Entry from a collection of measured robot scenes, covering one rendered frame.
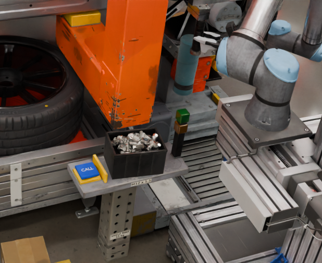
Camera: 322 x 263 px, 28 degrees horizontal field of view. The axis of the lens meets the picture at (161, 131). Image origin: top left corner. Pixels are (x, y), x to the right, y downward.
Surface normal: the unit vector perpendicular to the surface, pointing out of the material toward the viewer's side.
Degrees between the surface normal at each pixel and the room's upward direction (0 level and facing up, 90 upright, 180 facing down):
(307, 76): 0
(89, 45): 90
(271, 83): 90
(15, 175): 90
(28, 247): 0
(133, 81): 90
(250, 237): 0
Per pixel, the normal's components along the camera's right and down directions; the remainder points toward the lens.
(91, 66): -0.89, 0.18
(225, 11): 0.44, 0.58
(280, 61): 0.23, -0.73
